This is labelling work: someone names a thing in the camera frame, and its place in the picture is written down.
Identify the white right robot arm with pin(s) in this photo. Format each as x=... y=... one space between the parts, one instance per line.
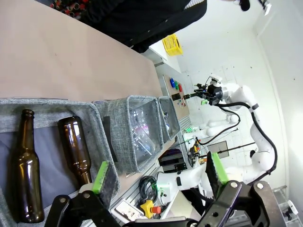
x=260 y=146

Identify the brown task board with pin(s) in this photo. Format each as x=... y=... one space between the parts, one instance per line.
x=183 y=111

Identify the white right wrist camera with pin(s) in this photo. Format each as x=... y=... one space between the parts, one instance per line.
x=216 y=79

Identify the plastic bottle purple label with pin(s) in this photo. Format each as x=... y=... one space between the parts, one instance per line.
x=142 y=129

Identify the yellow red emergency stop button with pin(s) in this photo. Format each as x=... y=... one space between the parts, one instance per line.
x=149 y=208

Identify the grey fabric basket Can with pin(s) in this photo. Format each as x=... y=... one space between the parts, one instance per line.
x=174 y=118

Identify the brown glass beer bottle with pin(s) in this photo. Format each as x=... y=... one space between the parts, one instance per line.
x=28 y=177
x=73 y=146

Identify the white flat device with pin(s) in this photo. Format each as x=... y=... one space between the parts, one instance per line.
x=125 y=211

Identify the yellow plastic crate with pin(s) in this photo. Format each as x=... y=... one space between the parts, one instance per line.
x=172 y=45

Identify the clear plastic bottle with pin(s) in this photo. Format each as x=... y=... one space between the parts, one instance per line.
x=146 y=146

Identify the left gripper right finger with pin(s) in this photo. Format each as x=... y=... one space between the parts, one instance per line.
x=239 y=205

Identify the grey square panel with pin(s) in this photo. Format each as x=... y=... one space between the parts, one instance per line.
x=219 y=149

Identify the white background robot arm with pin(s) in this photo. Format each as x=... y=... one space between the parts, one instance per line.
x=215 y=124

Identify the person in black cardigan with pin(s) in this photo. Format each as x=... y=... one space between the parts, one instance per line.
x=142 y=21

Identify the grey fabric basket Plastic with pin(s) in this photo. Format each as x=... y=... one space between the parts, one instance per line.
x=118 y=123

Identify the grey fabric basket Bottle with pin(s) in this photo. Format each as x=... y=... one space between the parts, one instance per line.
x=78 y=111

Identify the black equipment box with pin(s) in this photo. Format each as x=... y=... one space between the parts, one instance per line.
x=174 y=160

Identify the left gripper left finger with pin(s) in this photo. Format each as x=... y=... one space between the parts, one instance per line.
x=78 y=212

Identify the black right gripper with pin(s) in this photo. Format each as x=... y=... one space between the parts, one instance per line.
x=215 y=94

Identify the dark printed drink can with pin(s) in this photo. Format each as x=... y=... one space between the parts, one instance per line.
x=166 y=115

